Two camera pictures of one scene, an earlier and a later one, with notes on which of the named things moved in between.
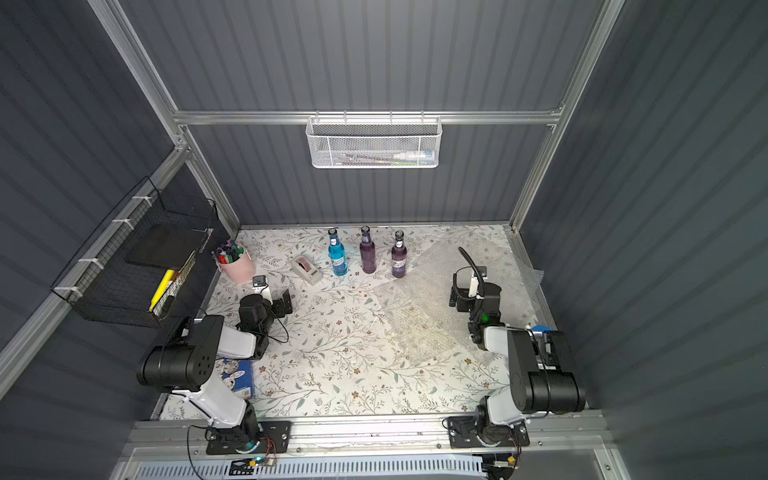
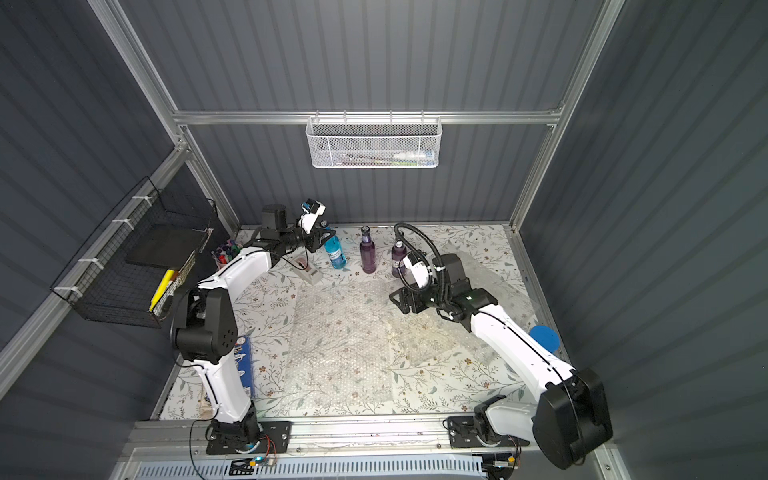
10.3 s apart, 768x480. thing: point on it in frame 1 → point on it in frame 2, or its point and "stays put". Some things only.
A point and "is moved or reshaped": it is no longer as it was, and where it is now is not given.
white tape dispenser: [305, 270] stays put
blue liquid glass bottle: [337, 254] is moved or reshaped
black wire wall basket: [149, 261] stays put
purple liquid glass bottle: [367, 251] stays put
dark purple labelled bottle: [399, 256] stays put
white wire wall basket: [374, 142] stays put
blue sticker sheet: [238, 375] stays put
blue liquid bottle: [420, 307] → [338, 348]
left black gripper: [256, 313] → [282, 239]
